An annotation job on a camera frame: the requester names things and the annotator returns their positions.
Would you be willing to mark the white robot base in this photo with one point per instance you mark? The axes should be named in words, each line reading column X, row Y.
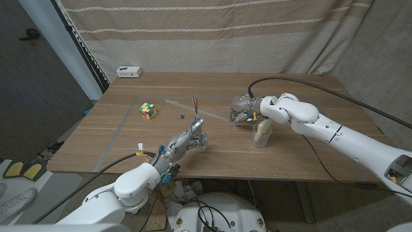
column 225, row 209

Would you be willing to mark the Rubik's cube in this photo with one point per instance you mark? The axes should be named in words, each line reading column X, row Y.
column 148, row 111

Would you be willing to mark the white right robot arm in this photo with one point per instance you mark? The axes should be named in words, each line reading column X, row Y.
column 322, row 127

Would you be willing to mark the white sneaker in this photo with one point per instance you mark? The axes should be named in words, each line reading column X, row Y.
column 17, row 206

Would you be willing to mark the grey metal table leg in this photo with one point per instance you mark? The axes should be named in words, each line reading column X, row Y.
column 304, row 203

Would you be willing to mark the yellow and black foot pedal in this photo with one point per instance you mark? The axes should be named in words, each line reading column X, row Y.
column 13, row 169
column 33, row 170

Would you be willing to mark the black zigzag edge strip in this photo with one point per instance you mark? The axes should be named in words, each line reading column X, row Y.
column 87, row 51

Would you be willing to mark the cream curved stick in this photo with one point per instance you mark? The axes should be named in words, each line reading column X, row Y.
column 262, row 127

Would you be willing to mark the clear plastic cup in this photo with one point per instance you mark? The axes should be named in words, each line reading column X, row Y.
column 261, row 141

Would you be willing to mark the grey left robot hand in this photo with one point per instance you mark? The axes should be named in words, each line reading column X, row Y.
column 177, row 143

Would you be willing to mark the white power strip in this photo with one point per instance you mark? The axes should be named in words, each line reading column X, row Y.
column 128, row 71

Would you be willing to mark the black floor clutter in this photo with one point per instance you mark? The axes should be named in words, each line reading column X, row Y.
column 55, row 146

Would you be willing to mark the clear tape strip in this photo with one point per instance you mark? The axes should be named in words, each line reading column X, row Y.
column 212, row 113

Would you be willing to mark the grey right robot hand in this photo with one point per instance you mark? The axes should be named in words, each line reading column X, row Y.
column 244, row 103

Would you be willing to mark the beige striped curtain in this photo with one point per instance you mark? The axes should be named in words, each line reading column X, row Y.
column 209, row 42

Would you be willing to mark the small blue floor scrap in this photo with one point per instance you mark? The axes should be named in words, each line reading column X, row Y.
column 87, row 111

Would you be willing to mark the orange and grey scissors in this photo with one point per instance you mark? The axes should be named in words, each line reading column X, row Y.
column 194, row 104

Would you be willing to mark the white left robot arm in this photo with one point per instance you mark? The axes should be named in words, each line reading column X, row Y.
column 135, row 185

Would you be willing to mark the crumpled white paper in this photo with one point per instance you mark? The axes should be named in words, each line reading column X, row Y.
column 183, row 195

